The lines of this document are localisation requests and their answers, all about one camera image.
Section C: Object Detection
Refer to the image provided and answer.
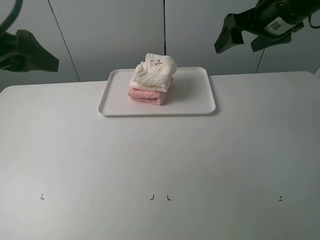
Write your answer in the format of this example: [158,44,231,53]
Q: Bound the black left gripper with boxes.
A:
[0,30,59,72]

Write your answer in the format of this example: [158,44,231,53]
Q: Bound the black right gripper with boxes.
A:
[214,0,320,53]

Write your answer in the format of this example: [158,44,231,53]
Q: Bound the white towel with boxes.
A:
[129,53,177,93]

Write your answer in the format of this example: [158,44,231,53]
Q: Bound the pink towel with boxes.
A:
[128,77,174,105]

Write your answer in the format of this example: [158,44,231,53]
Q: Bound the white rectangular plastic tray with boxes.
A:
[98,67,216,117]

